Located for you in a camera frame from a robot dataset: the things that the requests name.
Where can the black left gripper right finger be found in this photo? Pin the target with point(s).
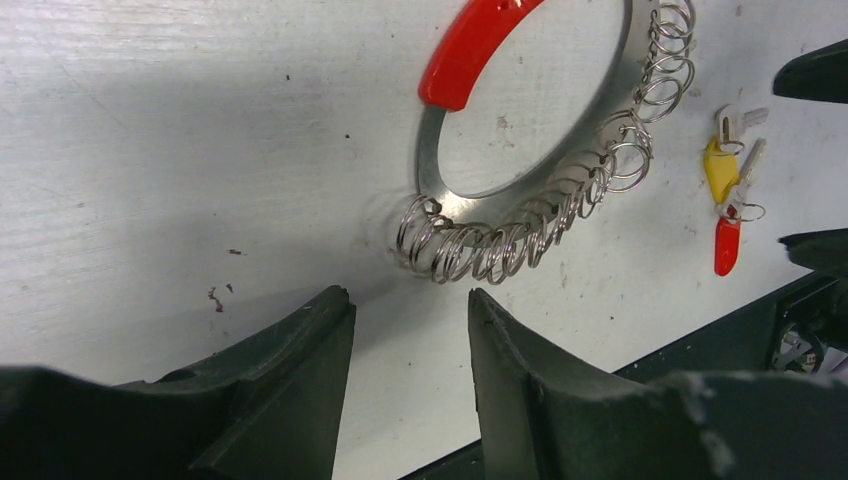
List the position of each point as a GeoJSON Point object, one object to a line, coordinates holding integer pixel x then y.
{"type": "Point", "coordinates": [544, 413]}

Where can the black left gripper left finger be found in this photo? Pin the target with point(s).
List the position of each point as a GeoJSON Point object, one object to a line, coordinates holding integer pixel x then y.
{"type": "Point", "coordinates": [267, 407]}

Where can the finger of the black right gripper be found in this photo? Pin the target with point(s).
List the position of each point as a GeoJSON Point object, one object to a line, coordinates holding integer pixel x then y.
{"type": "Point", "coordinates": [819, 75]}
{"type": "Point", "coordinates": [822, 251]}

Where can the large keyring with red grip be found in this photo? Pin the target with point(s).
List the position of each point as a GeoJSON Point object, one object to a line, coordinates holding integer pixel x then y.
{"type": "Point", "coordinates": [540, 121]}

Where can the red tagged key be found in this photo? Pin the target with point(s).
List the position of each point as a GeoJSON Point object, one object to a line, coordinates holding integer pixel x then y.
{"type": "Point", "coordinates": [735, 211]}

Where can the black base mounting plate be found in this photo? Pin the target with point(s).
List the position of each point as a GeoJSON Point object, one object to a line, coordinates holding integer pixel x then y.
{"type": "Point", "coordinates": [786, 331]}

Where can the yellow tagged key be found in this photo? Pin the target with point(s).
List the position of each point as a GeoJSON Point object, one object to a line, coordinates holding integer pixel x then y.
{"type": "Point", "coordinates": [726, 145]}

